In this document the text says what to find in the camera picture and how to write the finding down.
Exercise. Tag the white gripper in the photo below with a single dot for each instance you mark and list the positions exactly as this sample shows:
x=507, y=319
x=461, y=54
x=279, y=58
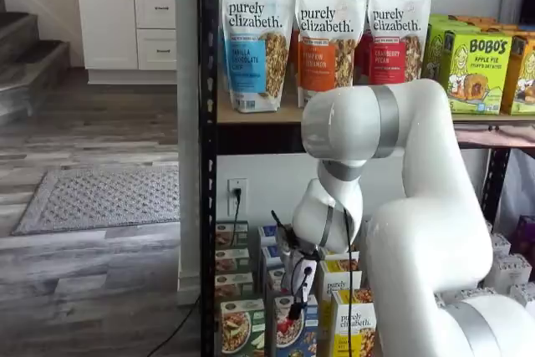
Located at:
x=303, y=267

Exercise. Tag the blue and white oatmeal box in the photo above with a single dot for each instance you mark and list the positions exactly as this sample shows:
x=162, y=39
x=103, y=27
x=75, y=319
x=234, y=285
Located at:
x=273, y=279
x=271, y=254
x=267, y=235
x=309, y=332

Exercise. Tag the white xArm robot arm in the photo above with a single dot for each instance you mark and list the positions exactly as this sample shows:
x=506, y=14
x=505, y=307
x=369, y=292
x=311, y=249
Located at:
x=418, y=227

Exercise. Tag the yellow and white granola box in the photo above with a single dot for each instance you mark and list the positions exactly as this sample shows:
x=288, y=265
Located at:
x=338, y=254
x=355, y=323
x=338, y=282

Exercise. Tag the green oatmeal box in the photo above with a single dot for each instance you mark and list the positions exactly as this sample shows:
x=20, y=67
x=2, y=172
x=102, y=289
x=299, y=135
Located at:
x=232, y=263
x=234, y=288
x=230, y=236
x=242, y=327

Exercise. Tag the black metal shelf rack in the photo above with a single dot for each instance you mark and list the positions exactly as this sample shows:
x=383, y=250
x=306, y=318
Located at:
x=207, y=164

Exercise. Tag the wooden shelf board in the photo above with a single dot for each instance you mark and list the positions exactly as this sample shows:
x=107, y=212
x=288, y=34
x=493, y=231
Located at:
x=259, y=116

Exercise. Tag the purple box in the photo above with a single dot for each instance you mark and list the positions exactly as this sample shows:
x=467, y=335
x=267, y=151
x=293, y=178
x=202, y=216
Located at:
x=526, y=236

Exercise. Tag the green Bobo's apple pie box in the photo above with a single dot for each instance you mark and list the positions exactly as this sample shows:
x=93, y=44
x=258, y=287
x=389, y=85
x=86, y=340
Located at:
x=476, y=77

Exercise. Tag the yellow Bobo's snack box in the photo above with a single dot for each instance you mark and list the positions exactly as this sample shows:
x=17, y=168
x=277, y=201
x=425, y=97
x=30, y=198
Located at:
x=520, y=81

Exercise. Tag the orange snack box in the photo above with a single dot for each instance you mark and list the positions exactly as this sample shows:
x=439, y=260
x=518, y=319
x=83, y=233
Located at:
x=476, y=21

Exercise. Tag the white patterned carton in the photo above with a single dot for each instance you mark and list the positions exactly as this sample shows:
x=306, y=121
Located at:
x=524, y=292
x=510, y=273
x=439, y=299
x=476, y=293
x=501, y=246
x=489, y=226

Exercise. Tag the grey patterned door mat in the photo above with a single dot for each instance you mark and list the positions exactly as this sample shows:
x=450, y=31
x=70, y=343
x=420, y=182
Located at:
x=104, y=202

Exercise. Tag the orange label granola bag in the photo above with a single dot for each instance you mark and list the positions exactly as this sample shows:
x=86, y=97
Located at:
x=326, y=39
x=294, y=60

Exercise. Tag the red label granola bag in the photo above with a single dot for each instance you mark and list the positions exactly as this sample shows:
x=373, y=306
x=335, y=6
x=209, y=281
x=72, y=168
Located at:
x=361, y=60
x=393, y=39

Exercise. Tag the blue label granola bag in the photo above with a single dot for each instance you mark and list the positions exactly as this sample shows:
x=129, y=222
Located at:
x=251, y=39
x=223, y=60

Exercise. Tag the white drawer cabinet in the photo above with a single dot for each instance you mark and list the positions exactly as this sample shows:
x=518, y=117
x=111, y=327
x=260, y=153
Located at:
x=108, y=22

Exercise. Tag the grey wooden stairs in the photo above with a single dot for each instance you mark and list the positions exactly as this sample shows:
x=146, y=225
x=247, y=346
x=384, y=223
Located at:
x=25, y=64

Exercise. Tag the white wall outlet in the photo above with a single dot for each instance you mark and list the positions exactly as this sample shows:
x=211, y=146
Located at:
x=242, y=206

